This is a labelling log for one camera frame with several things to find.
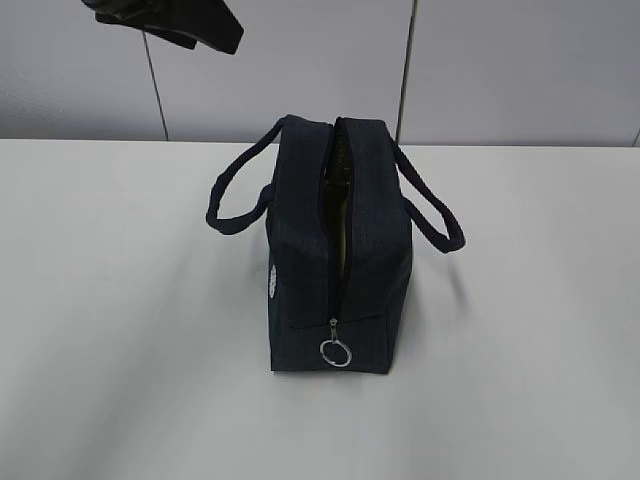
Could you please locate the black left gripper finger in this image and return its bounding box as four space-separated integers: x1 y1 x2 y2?
83 0 244 55

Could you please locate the navy blue lunch bag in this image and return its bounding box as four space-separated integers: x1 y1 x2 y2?
206 115 466 374

